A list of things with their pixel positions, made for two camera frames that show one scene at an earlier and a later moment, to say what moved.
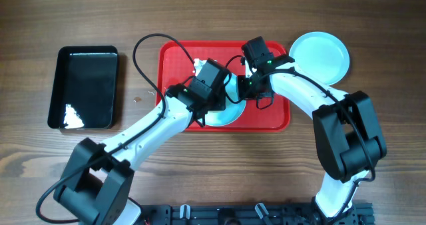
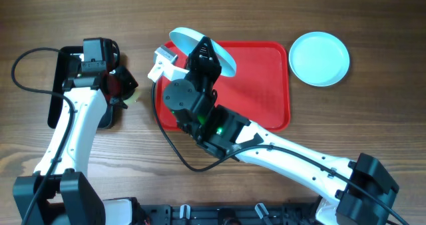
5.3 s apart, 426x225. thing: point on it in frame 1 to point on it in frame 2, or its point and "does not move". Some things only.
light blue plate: (321, 56) does not move
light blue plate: (232, 112) to (186, 39)
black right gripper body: (247, 90) to (203, 78)
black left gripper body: (217, 100) to (126, 87)
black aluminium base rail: (251, 215) does not move
